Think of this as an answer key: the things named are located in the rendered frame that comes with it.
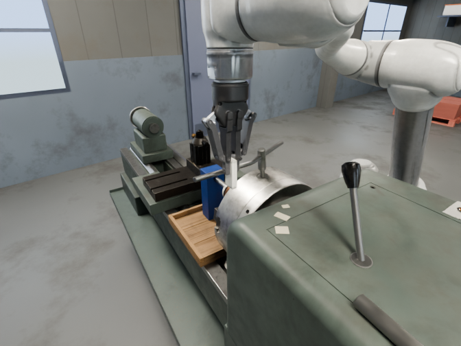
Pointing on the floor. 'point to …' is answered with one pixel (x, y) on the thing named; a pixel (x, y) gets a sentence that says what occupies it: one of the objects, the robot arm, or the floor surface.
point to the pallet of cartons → (448, 111)
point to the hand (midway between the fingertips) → (230, 172)
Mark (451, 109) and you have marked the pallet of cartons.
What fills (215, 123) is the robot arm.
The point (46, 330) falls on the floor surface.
